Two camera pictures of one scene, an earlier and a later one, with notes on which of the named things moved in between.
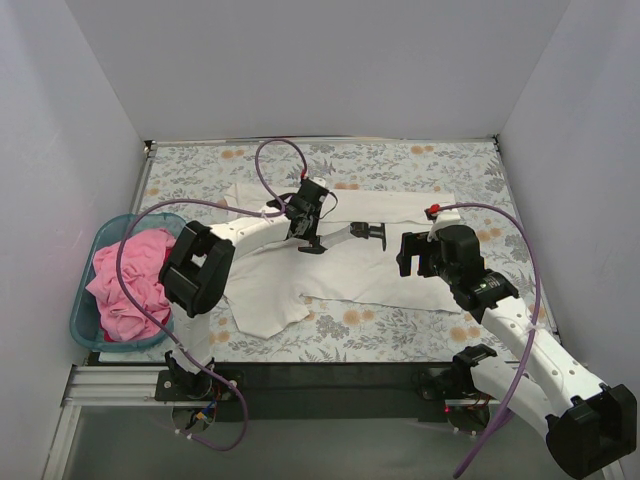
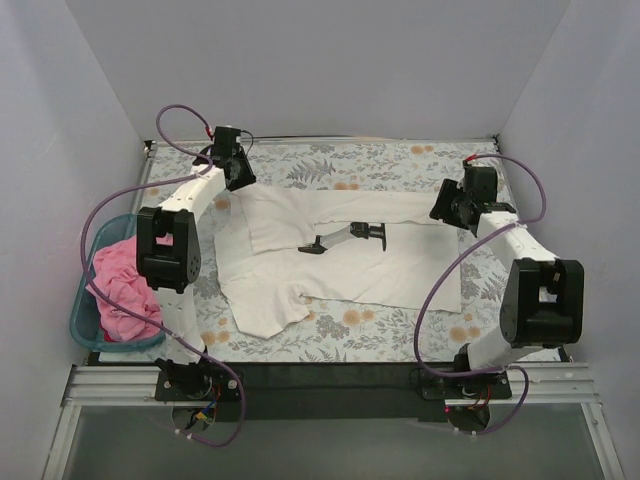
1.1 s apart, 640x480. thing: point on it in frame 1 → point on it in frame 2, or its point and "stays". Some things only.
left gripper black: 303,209 → 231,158
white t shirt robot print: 268,289 stays
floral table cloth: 190,181 stays
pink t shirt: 143,257 stays
